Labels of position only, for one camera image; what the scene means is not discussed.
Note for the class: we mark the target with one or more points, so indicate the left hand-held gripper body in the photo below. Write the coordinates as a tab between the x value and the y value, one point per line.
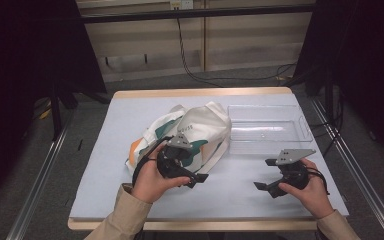
173	163

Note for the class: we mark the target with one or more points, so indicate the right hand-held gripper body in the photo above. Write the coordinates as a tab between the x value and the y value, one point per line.
293	173

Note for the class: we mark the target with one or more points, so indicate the clear plastic tray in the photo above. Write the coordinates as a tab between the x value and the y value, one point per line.
266	131

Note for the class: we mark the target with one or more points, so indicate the person's left hand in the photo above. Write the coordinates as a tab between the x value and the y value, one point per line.
150	181

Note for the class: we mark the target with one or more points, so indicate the person's right hand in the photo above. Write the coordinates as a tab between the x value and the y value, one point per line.
313	196

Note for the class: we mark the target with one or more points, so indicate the light blue table mat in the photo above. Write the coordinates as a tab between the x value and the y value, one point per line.
113	173

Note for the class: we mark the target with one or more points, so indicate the wooden table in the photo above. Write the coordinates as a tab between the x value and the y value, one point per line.
196	91

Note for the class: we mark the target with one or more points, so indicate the black metal stand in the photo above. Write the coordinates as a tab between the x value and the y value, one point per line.
57	110
328	90

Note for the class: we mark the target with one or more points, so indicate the black curtain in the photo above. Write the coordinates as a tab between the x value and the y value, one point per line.
20	66
366	60

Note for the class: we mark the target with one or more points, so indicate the black horizontal bar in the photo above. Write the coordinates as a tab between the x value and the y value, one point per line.
196	13

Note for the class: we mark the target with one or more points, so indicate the metal floor rail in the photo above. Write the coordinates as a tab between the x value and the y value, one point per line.
36	186
363	180

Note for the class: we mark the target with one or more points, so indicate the white wall power outlet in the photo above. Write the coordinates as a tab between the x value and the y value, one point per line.
181	4

